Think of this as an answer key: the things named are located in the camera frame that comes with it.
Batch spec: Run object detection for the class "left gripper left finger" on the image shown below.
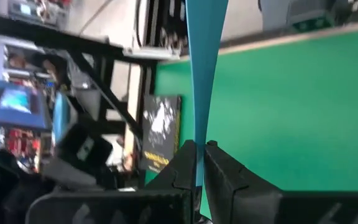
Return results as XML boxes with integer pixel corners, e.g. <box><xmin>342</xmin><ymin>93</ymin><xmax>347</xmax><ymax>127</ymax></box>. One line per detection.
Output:
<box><xmin>25</xmin><ymin>139</ymin><xmax>198</xmax><ymax>224</ymax></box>

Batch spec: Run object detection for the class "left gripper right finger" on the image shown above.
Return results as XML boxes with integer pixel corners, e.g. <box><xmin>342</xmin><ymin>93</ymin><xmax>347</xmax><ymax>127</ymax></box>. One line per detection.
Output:
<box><xmin>203</xmin><ymin>139</ymin><xmax>358</xmax><ymax>224</ymax></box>

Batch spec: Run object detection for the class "spoon with blue handle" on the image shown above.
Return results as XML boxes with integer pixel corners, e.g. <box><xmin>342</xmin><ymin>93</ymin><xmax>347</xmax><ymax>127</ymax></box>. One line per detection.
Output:
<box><xmin>184</xmin><ymin>0</ymin><xmax>230</xmax><ymax>187</ymax></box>

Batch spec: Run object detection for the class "black Outsiders book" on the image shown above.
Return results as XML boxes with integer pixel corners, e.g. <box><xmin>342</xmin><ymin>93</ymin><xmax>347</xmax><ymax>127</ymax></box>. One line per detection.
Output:
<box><xmin>140</xmin><ymin>94</ymin><xmax>182</xmax><ymax>174</ymax></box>

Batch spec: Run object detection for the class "green table mat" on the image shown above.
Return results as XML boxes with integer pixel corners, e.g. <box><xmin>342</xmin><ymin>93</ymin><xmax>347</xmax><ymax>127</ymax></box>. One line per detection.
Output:
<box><xmin>144</xmin><ymin>27</ymin><xmax>358</xmax><ymax>218</ymax></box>

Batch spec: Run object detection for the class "computer monitor blue screen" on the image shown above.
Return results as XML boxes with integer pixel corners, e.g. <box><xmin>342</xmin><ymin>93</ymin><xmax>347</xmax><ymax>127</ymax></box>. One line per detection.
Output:
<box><xmin>0</xmin><ymin>76</ymin><xmax>51</xmax><ymax>131</ymax></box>

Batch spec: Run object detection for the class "black metal table frame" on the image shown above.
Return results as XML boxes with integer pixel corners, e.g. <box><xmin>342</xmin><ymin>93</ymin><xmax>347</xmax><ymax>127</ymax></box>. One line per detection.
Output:
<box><xmin>0</xmin><ymin>11</ymin><xmax>183</xmax><ymax>141</ymax></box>

